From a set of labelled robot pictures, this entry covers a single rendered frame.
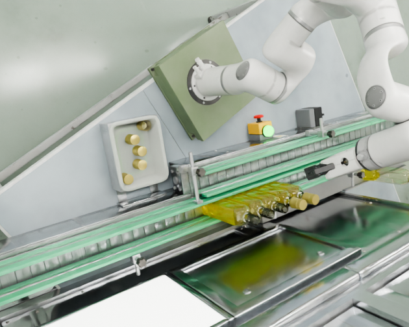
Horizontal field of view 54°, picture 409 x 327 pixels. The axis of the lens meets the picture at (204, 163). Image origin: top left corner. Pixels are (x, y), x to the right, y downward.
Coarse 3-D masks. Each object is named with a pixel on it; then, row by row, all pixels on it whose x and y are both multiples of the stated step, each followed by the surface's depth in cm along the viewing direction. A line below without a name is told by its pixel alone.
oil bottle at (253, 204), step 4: (232, 196) 134; (236, 196) 134; (240, 196) 133; (244, 196) 132; (232, 200) 131; (236, 200) 129; (240, 200) 128; (244, 200) 127; (248, 200) 127; (252, 200) 126; (256, 200) 126; (260, 200) 126; (248, 204) 124; (252, 204) 124; (256, 204) 124; (260, 204) 124; (252, 208) 123; (256, 208) 123; (252, 212) 124; (256, 212) 123; (260, 216) 124
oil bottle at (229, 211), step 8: (224, 200) 131; (208, 208) 133; (216, 208) 129; (224, 208) 125; (232, 208) 122; (240, 208) 121; (248, 208) 122; (216, 216) 130; (224, 216) 126; (232, 216) 122; (240, 216) 120; (232, 224) 124; (240, 224) 121
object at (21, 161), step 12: (252, 0) 201; (228, 12) 216; (240, 12) 210; (144, 72) 194; (132, 84) 191; (108, 96) 186; (96, 108) 183; (84, 120) 180; (60, 132) 175; (48, 144) 173; (24, 156) 168; (12, 168) 166; (0, 180) 164
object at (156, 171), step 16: (112, 128) 122; (128, 128) 132; (160, 128) 130; (112, 144) 122; (128, 144) 132; (144, 144) 136; (160, 144) 131; (128, 160) 133; (160, 160) 134; (144, 176) 136; (160, 176) 134
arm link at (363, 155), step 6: (366, 138) 84; (360, 144) 85; (366, 144) 83; (360, 150) 84; (366, 150) 82; (360, 156) 82; (366, 156) 83; (360, 162) 84; (366, 162) 84; (372, 162) 83; (372, 168) 84; (378, 168) 84
